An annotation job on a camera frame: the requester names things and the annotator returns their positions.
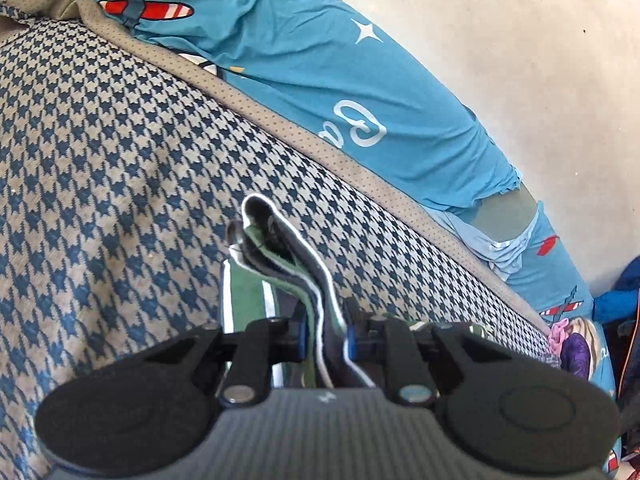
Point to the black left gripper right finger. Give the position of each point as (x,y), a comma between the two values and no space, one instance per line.
(507,410)

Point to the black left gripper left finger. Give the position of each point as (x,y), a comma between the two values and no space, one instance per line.
(147,411)

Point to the green brown striped shirt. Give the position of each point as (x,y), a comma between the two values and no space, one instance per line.
(334,344)

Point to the pink purple cartoon pillow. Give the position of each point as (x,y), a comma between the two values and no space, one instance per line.
(579,346)

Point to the grey green headboard cushion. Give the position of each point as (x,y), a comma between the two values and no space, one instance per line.
(506,216)

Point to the houndstooth bed mat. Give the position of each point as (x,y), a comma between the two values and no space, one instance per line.
(121,166)

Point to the blue cartoon airplane quilt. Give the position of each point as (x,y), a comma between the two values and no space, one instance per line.
(333,73)

